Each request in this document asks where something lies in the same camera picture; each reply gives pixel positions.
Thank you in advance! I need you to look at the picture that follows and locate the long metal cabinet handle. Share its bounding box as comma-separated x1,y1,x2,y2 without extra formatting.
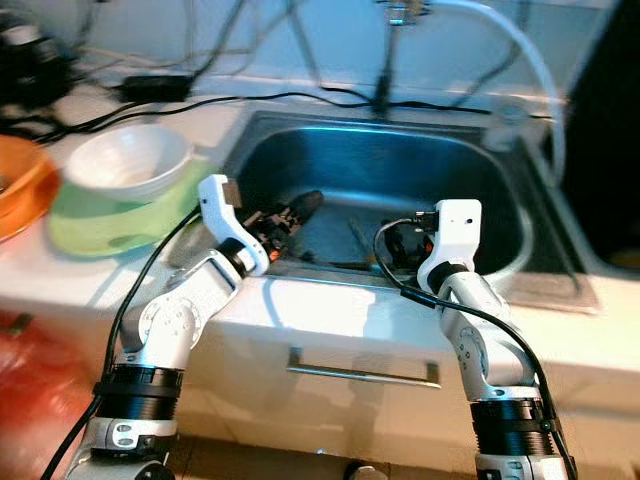
286,345,443,390

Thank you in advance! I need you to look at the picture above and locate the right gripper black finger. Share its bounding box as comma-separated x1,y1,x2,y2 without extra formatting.
374,224,403,269

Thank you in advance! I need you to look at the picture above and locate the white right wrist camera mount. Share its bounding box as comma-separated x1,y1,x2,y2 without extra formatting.
417,199,484,291

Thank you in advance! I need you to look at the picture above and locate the stainless steel sink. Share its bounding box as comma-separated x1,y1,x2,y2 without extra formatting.
175,110,601,316

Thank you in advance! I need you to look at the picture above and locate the wooden chopstick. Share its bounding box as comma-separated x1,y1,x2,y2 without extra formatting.
345,215,377,267

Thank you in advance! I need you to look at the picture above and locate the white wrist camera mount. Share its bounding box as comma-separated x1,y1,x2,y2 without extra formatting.
417,199,484,291
198,174,269,277

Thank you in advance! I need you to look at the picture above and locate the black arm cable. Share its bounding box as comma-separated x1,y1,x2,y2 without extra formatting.
373,217,579,480
40,205,201,480

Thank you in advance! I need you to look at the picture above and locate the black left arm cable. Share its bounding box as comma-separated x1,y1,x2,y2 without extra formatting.
40,205,201,480

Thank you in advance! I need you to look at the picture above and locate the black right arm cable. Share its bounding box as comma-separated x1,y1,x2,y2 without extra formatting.
373,217,579,480

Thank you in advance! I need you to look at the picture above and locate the clear plastic cup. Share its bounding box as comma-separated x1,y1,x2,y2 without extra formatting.
485,100,531,153

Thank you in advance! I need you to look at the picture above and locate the white faucet hose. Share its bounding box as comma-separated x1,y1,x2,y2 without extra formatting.
430,0,568,186

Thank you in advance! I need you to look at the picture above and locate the black power adapter brick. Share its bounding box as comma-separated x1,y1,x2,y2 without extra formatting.
117,72,193,101

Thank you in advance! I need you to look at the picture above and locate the light green plate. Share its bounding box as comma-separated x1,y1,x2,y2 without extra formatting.
48,160,216,257

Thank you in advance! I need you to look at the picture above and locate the black power cable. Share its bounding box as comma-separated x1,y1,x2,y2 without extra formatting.
60,90,496,136

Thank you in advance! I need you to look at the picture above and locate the red plastic bag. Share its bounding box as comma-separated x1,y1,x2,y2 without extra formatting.
0,310,99,480

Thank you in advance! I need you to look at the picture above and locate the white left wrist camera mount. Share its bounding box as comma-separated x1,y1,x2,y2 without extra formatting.
198,174,269,277

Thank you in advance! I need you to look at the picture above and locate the black countertop appliance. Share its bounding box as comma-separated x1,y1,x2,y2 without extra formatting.
555,0,640,273

